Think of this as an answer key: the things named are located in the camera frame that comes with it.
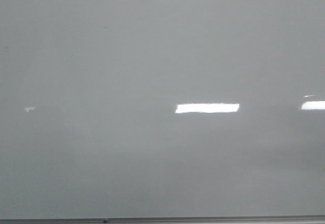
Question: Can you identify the white whiteboard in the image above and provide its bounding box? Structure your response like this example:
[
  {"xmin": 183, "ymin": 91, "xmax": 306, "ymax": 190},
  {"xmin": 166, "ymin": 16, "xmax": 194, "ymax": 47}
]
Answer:
[{"xmin": 1, "ymin": 0, "xmax": 324, "ymax": 219}]

